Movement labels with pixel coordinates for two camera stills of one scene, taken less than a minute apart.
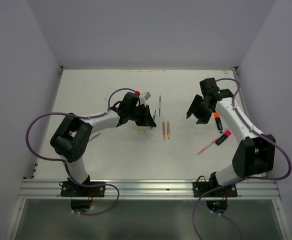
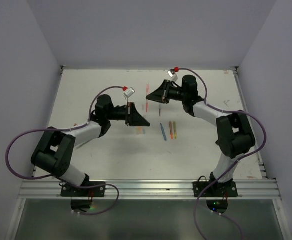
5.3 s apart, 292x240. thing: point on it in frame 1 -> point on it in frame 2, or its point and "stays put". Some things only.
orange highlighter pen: [163, 128] -> [170, 130]
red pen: [203, 148] -> [146, 94]
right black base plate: [200, 188] stays put
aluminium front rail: [149, 189] stays put
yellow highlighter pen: [168, 129] -> [174, 130]
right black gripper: [204, 118] -> [161, 94]
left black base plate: [71, 190] stays put
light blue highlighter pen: [153, 117] -> [163, 132]
